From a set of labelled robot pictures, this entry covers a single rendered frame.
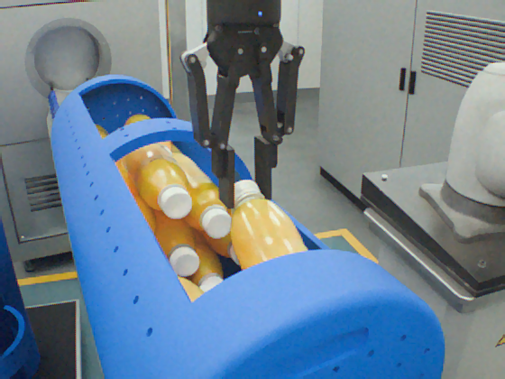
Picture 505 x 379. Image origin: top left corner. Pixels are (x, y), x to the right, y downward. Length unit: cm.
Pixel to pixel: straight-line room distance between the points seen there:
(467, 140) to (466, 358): 38
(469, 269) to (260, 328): 51
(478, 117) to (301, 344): 55
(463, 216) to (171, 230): 48
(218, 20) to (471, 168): 50
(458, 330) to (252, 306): 58
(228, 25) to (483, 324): 64
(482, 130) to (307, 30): 518
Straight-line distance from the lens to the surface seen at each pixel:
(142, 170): 66
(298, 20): 583
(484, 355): 94
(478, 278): 76
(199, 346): 32
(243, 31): 49
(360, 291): 33
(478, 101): 79
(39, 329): 210
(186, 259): 66
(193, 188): 69
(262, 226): 49
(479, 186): 82
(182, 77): 172
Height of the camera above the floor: 142
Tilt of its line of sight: 24 degrees down
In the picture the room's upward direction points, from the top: straight up
